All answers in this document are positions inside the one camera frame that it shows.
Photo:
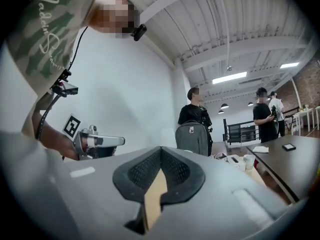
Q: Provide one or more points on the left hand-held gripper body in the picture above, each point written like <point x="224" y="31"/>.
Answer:
<point x="87" y="139"/>

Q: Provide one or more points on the white box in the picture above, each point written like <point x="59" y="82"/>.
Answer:
<point x="234" y="160"/>

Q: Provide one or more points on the rectangular ceiling light panel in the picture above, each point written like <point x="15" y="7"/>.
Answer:
<point x="289" y="65"/>
<point x="229" y="78"/>

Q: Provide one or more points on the person's head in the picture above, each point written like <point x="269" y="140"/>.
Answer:
<point x="112" y="11"/>

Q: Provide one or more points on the person's camouflage t-shirt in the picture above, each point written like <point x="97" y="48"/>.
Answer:
<point x="47" y="26"/>

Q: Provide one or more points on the black metal railing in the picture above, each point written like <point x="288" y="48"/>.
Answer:
<point x="237" y="132"/>

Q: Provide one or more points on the white table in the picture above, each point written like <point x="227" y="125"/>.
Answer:
<point x="306" y="116"/>

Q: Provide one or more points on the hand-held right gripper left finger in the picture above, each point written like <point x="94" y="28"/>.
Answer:
<point x="75" y="196"/>

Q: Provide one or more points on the black pendant lamp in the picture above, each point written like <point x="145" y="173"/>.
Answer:
<point x="250" y="104"/>
<point x="221" y="111"/>
<point x="224" y="106"/>

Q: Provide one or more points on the dark brown table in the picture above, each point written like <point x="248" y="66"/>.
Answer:
<point x="287" y="166"/>

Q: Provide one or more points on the grey backpack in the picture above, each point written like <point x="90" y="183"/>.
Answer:
<point x="192" y="139"/>

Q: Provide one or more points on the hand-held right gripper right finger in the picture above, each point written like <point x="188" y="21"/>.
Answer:
<point x="215" y="209"/>

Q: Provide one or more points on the ceiling-mounted dome camera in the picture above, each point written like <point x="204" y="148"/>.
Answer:
<point x="229" y="68"/>

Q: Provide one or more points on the person's left forearm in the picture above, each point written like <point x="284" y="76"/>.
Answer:
<point x="53" y="136"/>

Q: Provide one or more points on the white paper napkin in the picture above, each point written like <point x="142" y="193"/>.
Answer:
<point x="260" y="149"/>

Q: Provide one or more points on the small black flat device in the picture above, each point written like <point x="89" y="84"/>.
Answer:
<point x="289" y="147"/>

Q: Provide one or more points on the black head-worn camera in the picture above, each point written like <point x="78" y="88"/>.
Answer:
<point x="139" y="32"/>

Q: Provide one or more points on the black chest-mounted device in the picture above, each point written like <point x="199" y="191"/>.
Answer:
<point x="67" y="86"/>

